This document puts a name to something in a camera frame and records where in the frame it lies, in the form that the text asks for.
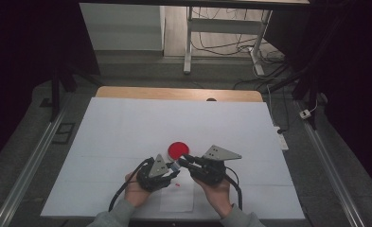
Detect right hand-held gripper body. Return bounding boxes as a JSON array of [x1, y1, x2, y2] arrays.
[[186, 145, 243, 186]]

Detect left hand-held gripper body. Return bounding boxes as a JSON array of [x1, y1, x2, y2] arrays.
[[135, 153, 172, 194]]

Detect person's left hand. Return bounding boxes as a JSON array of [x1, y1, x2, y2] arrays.
[[124, 171, 152, 208]]

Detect person's right hand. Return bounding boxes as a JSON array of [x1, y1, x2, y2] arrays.
[[192, 178, 234, 218]]

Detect red petri dish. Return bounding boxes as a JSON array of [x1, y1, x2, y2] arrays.
[[168, 141, 191, 161]]

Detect white paper sheet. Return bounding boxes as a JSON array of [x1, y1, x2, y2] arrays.
[[159, 169, 196, 213]]

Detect large white table cover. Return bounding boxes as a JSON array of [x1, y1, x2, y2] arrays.
[[41, 96, 306, 220]]

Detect white power strip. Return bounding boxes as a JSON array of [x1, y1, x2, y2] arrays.
[[273, 126, 290, 151]]

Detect black stand leg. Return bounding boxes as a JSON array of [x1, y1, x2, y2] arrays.
[[49, 70, 62, 123]]

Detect white cabinet panel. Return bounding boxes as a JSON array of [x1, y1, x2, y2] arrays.
[[79, 3, 166, 51]]

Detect black curtain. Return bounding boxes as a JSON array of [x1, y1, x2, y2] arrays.
[[0, 0, 101, 171], [263, 0, 372, 197]]

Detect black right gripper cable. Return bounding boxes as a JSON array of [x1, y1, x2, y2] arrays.
[[224, 166, 244, 212]]

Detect thick black floor cable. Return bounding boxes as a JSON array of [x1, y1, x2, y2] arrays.
[[233, 62, 291, 92]]

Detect black floor cable tangle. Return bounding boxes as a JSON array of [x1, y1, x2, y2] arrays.
[[191, 8, 286, 64]]

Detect aluminium floor rail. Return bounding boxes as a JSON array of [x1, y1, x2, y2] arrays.
[[0, 103, 72, 227], [295, 100, 367, 227]]

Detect white desk frame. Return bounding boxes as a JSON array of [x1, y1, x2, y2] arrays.
[[183, 6, 274, 77]]

